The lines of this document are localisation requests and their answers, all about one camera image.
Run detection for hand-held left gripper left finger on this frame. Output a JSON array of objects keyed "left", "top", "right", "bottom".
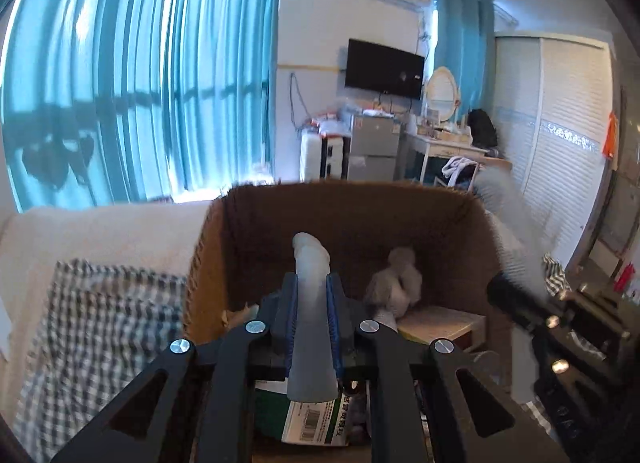
[{"left": 50, "top": 272, "right": 301, "bottom": 463}]

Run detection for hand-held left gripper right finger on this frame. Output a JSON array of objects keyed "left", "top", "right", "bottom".
[{"left": 325, "top": 273, "right": 571, "bottom": 463}]

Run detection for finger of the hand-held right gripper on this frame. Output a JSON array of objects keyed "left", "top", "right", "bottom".
[{"left": 486, "top": 268, "right": 556, "bottom": 329}]

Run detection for grey blurred sock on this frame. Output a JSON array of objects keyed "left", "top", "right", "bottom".
[{"left": 472, "top": 166, "right": 548, "bottom": 294}]

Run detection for tan printed medicine box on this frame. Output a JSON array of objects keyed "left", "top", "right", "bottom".
[{"left": 397, "top": 305, "right": 488, "bottom": 351}]

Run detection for green white medicine box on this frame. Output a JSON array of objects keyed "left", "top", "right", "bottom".
[{"left": 255, "top": 380, "right": 373, "bottom": 446}]

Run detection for brown cardboard box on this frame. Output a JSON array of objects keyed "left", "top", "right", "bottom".
[{"left": 182, "top": 180, "right": 516, "bottom": 463}]

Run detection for clothes on chair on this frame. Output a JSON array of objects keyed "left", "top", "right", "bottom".
[{"left": 441, "top": 156, "right": 482, "bottom": 190}]

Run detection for black storage rack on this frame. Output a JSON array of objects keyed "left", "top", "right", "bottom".
[{"left": 320, "top": 136, "right": 351, "bottom": 180}]

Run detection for white dressing desk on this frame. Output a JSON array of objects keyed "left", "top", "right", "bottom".
[{"left": 404, "top": 128, "right": 490, "bottom": 185}]

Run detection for white floor appliance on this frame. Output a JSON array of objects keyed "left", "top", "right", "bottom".
[{"left": 300, "top": 132, "right": 322, "bottom": 182}]

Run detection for black bag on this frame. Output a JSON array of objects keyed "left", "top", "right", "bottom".
[{"left": 467, "top": 108, "right": 499, "bottom": 149}]

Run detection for white louvred wardrobe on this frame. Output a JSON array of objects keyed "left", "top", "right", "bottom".
[{"left": 492, "top": 33, "right": 623, "bottom": 269}]

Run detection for orange hanging cloth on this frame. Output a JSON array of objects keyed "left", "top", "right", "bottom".
[{"left": 602, "top": 112, "right": 619, "bottom": 159}]

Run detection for small grey fridge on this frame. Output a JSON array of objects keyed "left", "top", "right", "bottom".
[{"left": 349, "top": 113, "right": 402, "bottom": 181}]

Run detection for checkered blanket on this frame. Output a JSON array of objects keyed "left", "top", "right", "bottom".
[{"left": 14, "top": 253, "right": 572, "bottom": 450}]

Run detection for oval white mirror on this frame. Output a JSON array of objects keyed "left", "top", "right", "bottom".
[{"left": 424, "top": 66, "right": 461, "bottom": 125}]

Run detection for narrow blue curtain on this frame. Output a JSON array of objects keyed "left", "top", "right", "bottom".
[{"left": 431, "top": 0, "right": 497, "bottom": 120}]

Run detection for wide blue window curtain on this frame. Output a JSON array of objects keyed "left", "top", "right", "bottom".
[{"left": 0, "top": 0, "right": 282, "bottom": 214}]

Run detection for black wall television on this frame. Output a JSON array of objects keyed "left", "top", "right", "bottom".
[{"left": 346, "top": 39, "right": 426, "bottom": 100}]

